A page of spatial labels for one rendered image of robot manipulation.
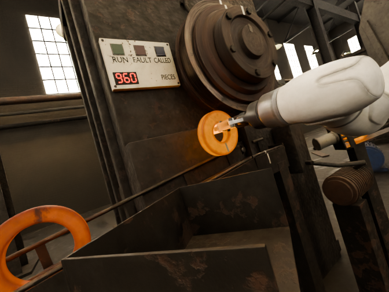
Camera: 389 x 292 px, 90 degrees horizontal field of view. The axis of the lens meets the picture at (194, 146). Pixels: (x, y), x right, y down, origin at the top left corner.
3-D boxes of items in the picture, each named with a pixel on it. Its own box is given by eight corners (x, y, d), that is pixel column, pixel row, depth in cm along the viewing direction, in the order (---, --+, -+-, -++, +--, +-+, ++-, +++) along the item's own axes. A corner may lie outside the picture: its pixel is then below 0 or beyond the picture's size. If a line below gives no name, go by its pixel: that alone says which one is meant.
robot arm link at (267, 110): (303, 121, 46) (281, 126, 51) (293, 84, 46) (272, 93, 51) (282, 127, 42) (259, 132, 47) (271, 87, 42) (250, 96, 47)
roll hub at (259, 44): (227, 86, 66) (204, 9, 67) (275, 81, 81) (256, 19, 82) (238, 77, 62) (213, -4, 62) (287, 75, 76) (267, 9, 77)
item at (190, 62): (197, 124, 70) (161, 2, 71) (274, 109, 95) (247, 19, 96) (206, 119, 64) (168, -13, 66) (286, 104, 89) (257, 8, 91)
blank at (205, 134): (190, 119, 63) (195, 116, 60) (223, 108, 71) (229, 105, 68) (206, 163, 64) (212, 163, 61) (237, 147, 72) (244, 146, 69)
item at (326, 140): (315, 150, 91) (309, 139, 92) (333, 143, 91) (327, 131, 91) (322, 150, 85) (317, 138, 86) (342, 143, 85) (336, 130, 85)
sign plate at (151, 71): (112, 91, 65) (98, 41, 66) (178, 87, 79) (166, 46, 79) (113, 88, 63) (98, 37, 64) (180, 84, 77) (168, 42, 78)
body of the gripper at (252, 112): (260, 129, 47) (234, 135, 54) (281, 123, 51) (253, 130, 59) (252, 99, 46) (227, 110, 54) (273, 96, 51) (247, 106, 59)
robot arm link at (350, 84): (274, 123, 40) (309, 134, 47) (370, 97, 27) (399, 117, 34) (273, 75, 42) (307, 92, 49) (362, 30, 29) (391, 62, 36)
